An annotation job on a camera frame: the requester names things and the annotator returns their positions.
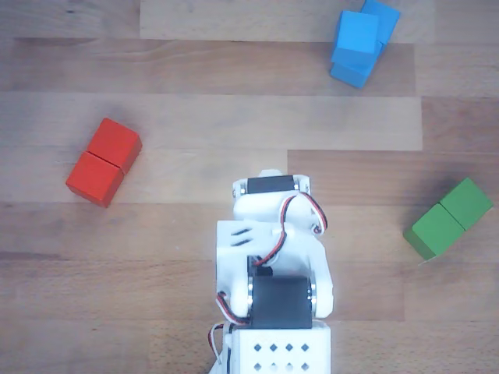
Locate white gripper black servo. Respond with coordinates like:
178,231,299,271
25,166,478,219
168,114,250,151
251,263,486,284
232,168,328,238

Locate small blue cube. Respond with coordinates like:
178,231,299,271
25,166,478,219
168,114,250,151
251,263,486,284
330,9,380,68

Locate long blue block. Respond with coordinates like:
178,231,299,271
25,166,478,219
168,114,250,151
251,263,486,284
330,0,402,90

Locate long red block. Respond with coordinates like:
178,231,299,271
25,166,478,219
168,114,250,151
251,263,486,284
65,118,143,209

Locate long green block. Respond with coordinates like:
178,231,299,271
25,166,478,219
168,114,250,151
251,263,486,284
402,177,494,261

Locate red black gripper servo cable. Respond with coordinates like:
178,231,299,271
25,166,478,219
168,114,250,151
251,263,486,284
252,192,329,270

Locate forearm servo cable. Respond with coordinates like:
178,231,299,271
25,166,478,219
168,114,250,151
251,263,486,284
208,291,251,365

